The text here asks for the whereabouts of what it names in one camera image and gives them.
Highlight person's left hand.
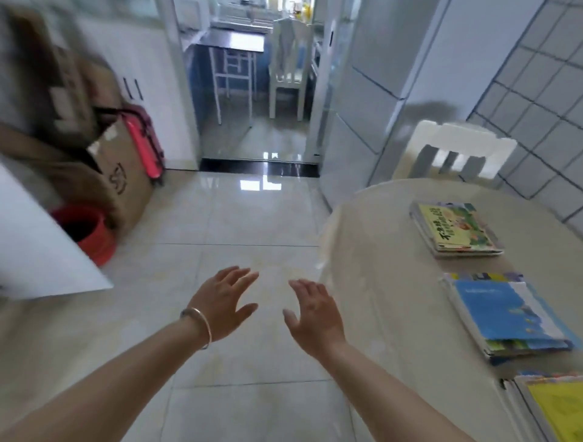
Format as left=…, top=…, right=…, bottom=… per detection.
left=187, top=266, right=260, bottom=344

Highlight person's right hand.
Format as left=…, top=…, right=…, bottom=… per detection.
left=283, top=279, right=348, bottom=360

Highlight person's right forearm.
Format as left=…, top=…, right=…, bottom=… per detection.
left=319, top=341, right=476, bottom=442

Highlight person's left forearm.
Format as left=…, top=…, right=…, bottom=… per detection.
left=0, top=319, right=206, bottom=442

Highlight stack of books under picture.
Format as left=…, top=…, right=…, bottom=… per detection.
left=409, top=201, right=505, bottom=259

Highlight red plastic basin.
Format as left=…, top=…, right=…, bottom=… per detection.
left=50, top=204, right=117, bottom=267

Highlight brown cardboard box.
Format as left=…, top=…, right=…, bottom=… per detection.
left=87, top=114, right=155, bottom=237

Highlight yellow green picture book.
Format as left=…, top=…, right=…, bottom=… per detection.
left=417, top=202, right=504, bottom=254

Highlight stack of books under blue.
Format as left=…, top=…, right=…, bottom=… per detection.
left=441, top=272, right=583, bottom=366

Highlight blue cover book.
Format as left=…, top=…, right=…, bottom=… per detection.
left=448, top=279, right=575, bottom=343

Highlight white board panel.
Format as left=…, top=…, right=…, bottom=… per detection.
left=0, top=164, right=114, bottom=301

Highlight white wooden chair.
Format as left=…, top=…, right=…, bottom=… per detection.
left=393, top=120, right=518, bottom=189

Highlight silver refrigerator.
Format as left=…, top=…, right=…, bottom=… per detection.
left=319, top=0, right=545, bottom=211

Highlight white dining chair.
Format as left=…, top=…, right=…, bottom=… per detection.
left=268, top=17, right=316, bottom=122

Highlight dark top white table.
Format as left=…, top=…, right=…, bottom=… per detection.
left=196, top=28, right=266, bottom=126

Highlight white cabinet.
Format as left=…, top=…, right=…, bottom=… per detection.
left=73, top=0, right=201, bottom=171

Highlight yellow cover book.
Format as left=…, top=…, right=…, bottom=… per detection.
left=515, top=374, right=583, bottom=442

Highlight large blurred cardboard box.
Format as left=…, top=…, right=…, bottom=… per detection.
left=0, top=5, right=124, bottom=192

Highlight silver bangle bracelet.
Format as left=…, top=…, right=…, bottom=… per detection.
left=180, top=308, right=213, bottom=350

